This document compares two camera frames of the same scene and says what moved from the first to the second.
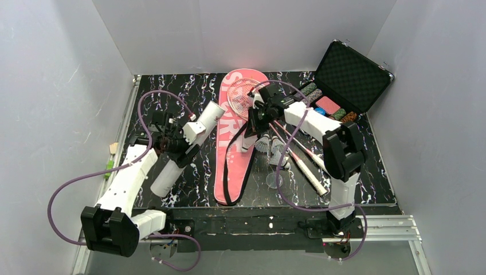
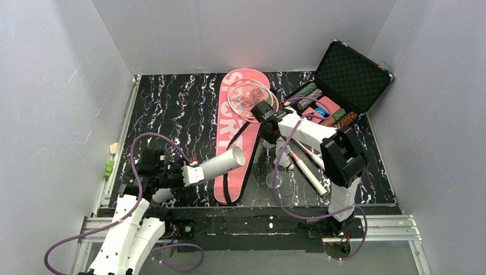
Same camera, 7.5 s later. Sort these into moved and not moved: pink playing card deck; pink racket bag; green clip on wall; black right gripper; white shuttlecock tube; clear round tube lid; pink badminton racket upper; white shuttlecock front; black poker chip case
Moved: white shuttlecock front; black right gripper; white shuttlecock tube
Not moved: pink playing card deck; pink racket bag; clear round tube lid; black poker chip case; pink badminton racket upper; green clip on wall
